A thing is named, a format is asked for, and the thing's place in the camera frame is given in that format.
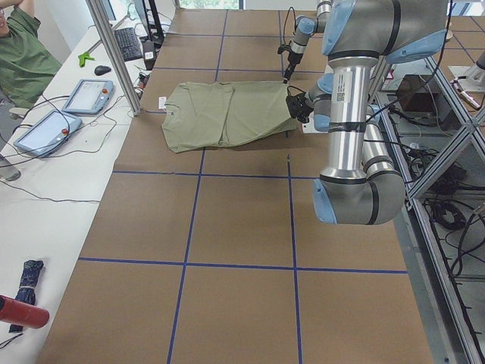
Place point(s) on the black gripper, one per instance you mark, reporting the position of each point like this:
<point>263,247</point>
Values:
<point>301,106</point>
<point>292,58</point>

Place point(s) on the olive green long-sleeve shirt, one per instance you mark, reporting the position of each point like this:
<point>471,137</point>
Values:
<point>225,114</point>

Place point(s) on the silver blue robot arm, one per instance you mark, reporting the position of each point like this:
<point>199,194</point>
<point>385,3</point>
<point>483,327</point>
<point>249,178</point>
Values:
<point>359,184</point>
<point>305,28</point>

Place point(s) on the white paper clothing tag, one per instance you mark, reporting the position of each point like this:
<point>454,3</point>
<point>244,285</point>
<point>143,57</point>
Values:
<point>161,102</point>

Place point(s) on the black computer keyboard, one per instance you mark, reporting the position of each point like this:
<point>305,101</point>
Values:
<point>128,43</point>

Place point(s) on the black computer mouse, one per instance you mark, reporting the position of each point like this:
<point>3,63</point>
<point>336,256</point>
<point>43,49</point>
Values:
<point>101,70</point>

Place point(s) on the upper teach pendant tablet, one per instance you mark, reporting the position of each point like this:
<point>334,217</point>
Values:
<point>89,97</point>

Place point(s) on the teach pendant tablet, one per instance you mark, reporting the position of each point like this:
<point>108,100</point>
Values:
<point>89,97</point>
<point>47,135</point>

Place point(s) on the green plastic clip tool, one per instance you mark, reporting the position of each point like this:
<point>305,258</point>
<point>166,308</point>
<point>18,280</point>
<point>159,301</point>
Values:
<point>83,58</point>

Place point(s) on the lower teach pendant tablet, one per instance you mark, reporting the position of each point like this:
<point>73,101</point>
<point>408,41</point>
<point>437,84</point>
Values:
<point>47,135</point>

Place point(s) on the person in green shirt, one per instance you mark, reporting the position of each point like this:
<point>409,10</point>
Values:
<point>27,66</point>

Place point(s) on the clear water bottle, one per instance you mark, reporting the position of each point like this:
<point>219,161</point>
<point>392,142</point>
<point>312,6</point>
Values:
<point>8,171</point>

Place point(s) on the folded dark blue umbrella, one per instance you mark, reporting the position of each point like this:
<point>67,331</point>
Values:
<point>26,290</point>

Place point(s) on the red cylindrical bottle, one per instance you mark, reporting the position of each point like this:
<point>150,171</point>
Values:
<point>23,314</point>

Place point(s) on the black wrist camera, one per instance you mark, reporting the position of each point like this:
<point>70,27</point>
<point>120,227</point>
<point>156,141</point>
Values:
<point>283,48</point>

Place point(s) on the aluminium frame post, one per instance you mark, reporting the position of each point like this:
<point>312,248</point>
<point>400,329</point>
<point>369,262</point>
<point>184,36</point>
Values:
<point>106,35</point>

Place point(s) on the aluminium rail frame structure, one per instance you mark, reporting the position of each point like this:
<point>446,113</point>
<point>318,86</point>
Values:
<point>438,142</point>

